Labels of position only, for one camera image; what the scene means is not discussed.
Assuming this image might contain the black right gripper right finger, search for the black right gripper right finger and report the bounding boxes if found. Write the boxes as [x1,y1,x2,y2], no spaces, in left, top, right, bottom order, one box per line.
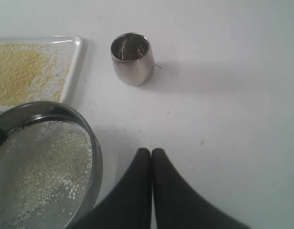
[151,148,249,229]

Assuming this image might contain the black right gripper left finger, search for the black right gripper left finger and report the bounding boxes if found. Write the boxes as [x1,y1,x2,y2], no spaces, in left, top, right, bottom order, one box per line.
[73,148,152,229]

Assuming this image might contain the yellow fine grain pile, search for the yellow fine grain pile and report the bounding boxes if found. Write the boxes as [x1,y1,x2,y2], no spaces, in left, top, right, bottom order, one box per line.
[0,42,74,215]

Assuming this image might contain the round steel mesh sieve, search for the round steel mesh sieve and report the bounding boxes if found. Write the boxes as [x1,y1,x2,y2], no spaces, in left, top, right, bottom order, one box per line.
[0,101,103,229]

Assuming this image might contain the stainless steel cup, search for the stainless steel cup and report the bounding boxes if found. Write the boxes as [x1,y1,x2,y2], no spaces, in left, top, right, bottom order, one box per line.
[110,32,155,86]

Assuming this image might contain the white rectangular plastic tray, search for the white rectangular plastic tray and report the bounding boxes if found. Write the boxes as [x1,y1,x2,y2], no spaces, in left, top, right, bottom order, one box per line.
[0,36,83,113]

